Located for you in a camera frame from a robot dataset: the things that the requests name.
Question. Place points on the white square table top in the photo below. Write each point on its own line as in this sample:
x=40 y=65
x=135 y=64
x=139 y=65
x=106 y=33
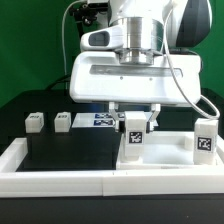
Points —
x=161 y=150

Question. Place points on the white U-shaped obstacle fence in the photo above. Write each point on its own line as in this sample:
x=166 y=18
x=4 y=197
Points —
x=203 y=179

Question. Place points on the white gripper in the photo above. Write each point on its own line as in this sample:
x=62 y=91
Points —
x=98 y=75

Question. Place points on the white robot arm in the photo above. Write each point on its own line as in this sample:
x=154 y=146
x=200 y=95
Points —
x=138 y=57

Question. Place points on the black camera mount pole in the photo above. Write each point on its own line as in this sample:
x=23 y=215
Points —
x=86 y=14

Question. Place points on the white fiducial marker sheet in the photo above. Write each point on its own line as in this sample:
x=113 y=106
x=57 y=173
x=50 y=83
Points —
x=91 y=120

